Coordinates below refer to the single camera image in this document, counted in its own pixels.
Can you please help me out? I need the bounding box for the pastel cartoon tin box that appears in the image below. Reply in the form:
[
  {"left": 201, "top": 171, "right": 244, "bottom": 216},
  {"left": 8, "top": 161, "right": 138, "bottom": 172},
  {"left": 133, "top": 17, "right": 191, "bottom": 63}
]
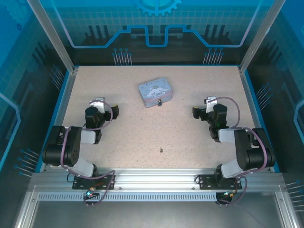
[{"left": 138, "top": 77, "right": 172, "bottom": 109}]

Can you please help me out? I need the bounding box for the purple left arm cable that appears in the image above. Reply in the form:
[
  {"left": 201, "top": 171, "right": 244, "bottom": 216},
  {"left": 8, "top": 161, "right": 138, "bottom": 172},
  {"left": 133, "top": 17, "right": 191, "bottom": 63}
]
[{"left": 60, "top": 100, "right": 114, "bottom": 170}]

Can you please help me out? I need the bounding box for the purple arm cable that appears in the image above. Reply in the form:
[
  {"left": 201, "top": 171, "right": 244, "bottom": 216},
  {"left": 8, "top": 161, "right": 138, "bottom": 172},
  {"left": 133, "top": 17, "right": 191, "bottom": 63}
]
[
  {"left": 60, "top": 100, "right": 114, "bottom": 170},
  {"left": 206, "top": 96, "right": 268, "bottom": 173}
]

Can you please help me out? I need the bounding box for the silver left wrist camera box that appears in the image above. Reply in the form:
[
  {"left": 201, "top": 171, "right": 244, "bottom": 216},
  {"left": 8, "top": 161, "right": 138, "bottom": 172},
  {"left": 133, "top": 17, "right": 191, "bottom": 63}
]
[{"left": 89, "top": 96, "right": 106, "bottom": 114}]

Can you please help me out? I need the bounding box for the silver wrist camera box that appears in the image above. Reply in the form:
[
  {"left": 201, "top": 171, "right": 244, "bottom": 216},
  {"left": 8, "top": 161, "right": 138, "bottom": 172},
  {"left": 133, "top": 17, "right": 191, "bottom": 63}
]
[
  {"left": 204, "top": 95, "right": 218, "bottom": 114},
  {"left": 89, "top": 96, "right": 106, "bottom": 114}
]

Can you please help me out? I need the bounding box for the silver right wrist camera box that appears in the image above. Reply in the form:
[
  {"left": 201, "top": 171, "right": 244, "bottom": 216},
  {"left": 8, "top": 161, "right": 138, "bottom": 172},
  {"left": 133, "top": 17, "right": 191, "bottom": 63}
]
[{"left": 204, "top": 95, "right": 218, "bottom": 114}]

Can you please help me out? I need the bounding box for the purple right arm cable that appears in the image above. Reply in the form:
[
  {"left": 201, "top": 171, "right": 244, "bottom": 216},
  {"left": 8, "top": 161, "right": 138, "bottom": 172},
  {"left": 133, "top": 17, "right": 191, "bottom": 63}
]
[{"left": 206, "top": 96, "right": 268, "bottom": 173}]

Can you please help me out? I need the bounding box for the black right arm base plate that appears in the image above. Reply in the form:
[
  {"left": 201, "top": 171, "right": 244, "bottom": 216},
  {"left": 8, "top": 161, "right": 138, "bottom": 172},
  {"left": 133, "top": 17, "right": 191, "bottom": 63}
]
[{"left": 197, "top": 174, "right": 243, "bottom": 190}]

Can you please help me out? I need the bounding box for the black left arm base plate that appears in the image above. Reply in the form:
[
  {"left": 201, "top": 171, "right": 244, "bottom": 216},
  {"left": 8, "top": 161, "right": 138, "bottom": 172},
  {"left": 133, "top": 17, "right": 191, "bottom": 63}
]
[{"left": 72, "top": 174, "right": 116, "bottom": 190}]

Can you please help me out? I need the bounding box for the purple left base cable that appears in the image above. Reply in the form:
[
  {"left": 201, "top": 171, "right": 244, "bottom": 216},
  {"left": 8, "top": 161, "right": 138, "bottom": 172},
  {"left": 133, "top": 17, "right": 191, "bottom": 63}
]
[{"left": 66, "top": 167, "right": 116, "bottom": 207}]

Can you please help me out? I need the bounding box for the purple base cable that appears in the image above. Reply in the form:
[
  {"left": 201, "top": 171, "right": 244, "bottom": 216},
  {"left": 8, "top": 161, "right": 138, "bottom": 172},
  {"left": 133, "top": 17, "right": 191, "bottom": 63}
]
[
  {"left": 66, "top": 167, "right": 116, "bottom": 207},
  {"left": 215, "top": 175, "right": 248, "bottom": 207}
]

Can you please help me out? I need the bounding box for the aluminium mounting rail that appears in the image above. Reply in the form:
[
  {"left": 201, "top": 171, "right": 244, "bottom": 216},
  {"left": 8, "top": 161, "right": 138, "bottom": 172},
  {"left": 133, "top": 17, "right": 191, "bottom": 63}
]
[{"left": 30, "top": 167, "right": 285, "bottom": 191}]

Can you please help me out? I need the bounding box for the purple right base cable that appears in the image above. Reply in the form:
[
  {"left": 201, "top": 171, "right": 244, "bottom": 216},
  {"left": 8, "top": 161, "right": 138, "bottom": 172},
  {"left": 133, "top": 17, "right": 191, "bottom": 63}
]
[{"left": 215, "top": 175, "right": 248, "bottom": 207}]

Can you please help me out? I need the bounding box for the slotted grey cable duct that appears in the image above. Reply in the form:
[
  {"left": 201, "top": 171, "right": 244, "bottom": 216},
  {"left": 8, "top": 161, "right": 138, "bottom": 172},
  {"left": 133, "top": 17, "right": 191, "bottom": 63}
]
[{"left": 38, "top": 192, "right": 218, "bottom": 202}]

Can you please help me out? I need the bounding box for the aluminium frame post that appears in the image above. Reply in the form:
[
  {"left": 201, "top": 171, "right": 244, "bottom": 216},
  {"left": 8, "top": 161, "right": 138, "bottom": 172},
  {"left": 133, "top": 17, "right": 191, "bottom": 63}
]
[
  {"left": 26, "top": 0, "right": 79, "bottom": 73},
  {"left": 238, "top": 0, "right": 285, "bottom": 73}
]

